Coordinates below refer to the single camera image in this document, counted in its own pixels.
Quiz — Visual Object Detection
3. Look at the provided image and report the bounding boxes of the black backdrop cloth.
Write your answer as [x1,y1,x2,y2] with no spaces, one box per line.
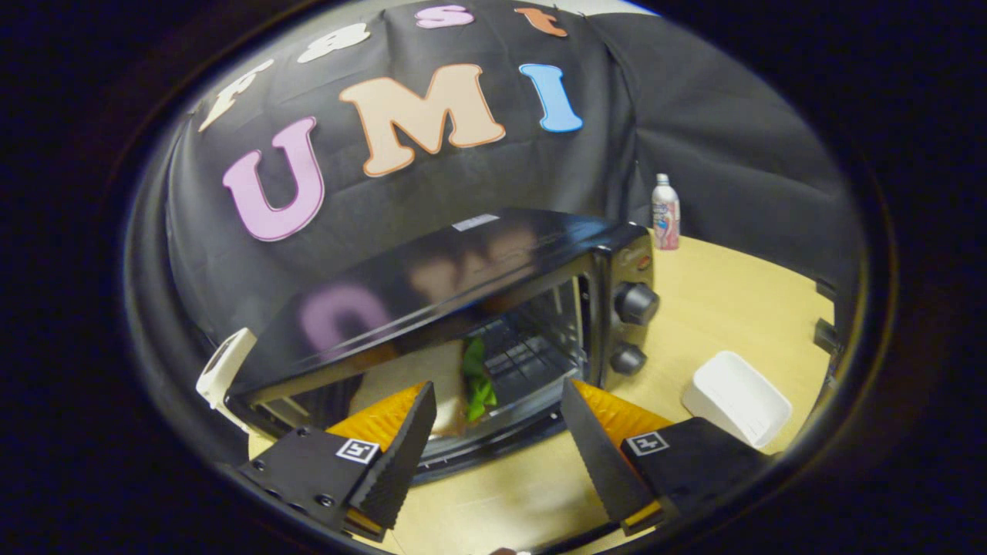
[127,0,864,363]

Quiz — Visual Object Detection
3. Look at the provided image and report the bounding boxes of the white bread lettuce sandwich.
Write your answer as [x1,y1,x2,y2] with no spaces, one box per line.
[347,337,499,436]

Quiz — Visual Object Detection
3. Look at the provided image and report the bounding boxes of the black toaster oven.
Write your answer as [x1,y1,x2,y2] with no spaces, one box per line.
[225,207,661,486]

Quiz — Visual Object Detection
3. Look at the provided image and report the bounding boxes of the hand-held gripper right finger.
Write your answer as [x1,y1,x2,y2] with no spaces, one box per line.
[560,377,772,538]

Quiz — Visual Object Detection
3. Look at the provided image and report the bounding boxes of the white rectangular tray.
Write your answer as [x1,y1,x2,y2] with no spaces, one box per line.
[682,351,793,449]

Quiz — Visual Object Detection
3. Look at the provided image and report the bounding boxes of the white pop-up toaster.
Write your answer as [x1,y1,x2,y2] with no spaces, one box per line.
[196,328,258,425]

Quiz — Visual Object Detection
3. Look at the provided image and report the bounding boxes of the white bottle with pink label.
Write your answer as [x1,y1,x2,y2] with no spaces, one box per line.
[652,173,681,251]

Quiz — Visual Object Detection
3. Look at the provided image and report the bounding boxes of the black table edge bracket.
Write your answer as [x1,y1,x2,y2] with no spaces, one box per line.
[813,281,841,355]

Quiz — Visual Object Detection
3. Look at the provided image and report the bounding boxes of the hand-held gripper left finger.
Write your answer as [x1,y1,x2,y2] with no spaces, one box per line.
[237,381,438,542]

